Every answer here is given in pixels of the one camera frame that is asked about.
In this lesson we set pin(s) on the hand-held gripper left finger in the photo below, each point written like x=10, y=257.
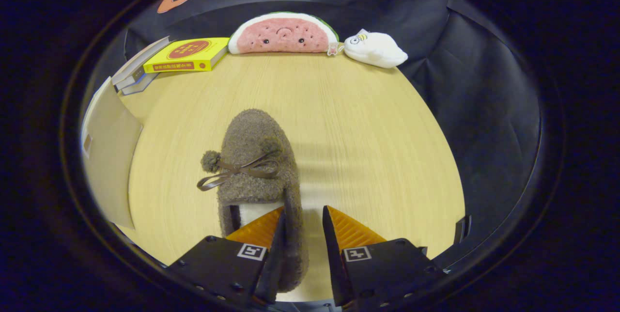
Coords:
x=271, y=263

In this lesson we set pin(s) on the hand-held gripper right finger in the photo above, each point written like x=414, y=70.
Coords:
x=334, y=263

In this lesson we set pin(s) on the brown fuzzy shoe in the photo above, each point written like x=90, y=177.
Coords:
x=256, y=137

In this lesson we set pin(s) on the cream fabric storage box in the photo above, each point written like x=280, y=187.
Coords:
x=109, y=157

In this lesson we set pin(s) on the white plush toy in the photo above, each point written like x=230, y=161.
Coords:
x=378, y=50

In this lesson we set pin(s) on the blue book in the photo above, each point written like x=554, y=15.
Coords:
x=140, y=85

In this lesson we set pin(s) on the yellow book with red label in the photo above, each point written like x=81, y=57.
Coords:
x=213, y=45

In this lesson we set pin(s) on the watermelon slice plush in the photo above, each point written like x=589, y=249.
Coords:
x=283, y=36

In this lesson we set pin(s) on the grey book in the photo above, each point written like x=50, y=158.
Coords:
x=133, y=78

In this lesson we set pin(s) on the beige book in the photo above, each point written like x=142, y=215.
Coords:
x=140, y=58

